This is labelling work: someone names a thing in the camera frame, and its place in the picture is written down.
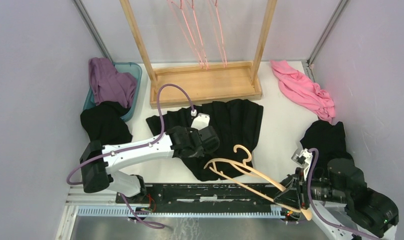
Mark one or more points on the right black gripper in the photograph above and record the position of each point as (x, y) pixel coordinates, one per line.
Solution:
(296, 194)

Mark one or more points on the pink wire hanger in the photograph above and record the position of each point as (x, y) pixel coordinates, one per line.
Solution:
(218, 32)
(185, 15)

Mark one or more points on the teal plastic basket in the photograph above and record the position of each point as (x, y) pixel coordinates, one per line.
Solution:
(129, 68)

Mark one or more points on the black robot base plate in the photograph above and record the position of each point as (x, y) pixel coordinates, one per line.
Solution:
(203, 198)

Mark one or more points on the pink garment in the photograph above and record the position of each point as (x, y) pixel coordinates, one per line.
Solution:
(300, 89)

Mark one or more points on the purple garment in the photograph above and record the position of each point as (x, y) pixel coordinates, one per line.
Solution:
(108, 84)

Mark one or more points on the black pleated skirt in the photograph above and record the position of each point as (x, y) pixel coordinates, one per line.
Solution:
(237, 122)

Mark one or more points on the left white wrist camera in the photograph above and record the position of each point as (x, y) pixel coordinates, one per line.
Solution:
(200, 120)

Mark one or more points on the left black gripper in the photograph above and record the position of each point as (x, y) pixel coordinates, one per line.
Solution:
(200, 153)

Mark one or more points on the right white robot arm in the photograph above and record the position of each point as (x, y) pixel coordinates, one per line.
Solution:
(344, 183)

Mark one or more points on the black garment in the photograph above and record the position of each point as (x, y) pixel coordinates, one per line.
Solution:
(103, 123)
(329, 140)

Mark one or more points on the wooden hanger rack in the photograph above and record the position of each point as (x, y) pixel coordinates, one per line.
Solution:
(171, 86)

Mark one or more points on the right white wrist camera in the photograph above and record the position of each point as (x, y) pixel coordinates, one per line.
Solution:
(303, 157)

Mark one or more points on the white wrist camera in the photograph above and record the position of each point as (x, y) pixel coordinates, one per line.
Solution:
(200, 120)
(303, 157)

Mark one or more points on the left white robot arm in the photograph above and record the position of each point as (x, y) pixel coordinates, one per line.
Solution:
(101, 165)

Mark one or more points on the slotted grey cable duct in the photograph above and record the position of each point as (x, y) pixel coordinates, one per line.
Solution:
(123, 211)

